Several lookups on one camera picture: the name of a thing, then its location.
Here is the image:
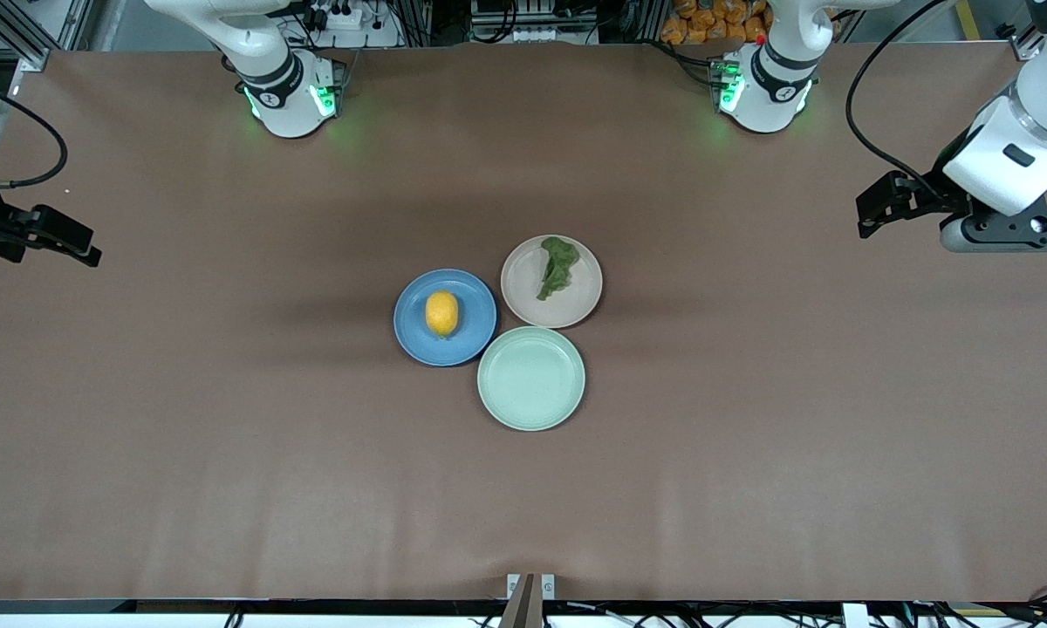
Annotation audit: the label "green lettuce leaf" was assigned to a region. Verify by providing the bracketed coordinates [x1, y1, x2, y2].
[535, 235, 581, 303]

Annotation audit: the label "yellow lemon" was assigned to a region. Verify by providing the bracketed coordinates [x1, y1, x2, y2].
[424, 290, 461, 340]

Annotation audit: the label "orange snack packets pile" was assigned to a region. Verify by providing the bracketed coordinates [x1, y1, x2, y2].
[660, 0, 773, 46]

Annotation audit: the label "beige plate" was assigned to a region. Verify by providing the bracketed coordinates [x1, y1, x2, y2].
[500, 234, 604, 330]

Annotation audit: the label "white power strip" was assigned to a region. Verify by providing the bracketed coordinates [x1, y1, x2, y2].
[301, 3, 369, 32]

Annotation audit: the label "pale green plate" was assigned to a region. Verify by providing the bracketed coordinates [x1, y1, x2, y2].
[476, 325, 587, 433]

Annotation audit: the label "white electronics box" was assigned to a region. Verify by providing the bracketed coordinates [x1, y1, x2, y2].
[469, 0, 599, 44]

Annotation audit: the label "blue plate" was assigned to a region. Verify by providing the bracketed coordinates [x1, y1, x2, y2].
[393, 268, 498, 367]

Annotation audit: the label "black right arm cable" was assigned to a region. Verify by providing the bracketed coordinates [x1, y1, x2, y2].
[0, 74, 69, 189]

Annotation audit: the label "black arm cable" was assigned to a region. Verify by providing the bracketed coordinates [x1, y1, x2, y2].
[845, 0, 952, 197]
[0, 74, 69, 189]

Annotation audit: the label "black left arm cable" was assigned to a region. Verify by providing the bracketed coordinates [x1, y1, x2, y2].
[845, 0, 952, 197]

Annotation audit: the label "aluminium frame profile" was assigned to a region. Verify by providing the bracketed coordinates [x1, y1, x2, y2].
[1008, 0, 1047, 62]
[0, 0, 85, 72]

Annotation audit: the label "small metal table bracket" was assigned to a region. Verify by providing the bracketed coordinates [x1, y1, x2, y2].
[506, 573, 557, 602]

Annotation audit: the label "brown post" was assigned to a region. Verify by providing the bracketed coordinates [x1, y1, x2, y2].
[499, 573, 537, 628]

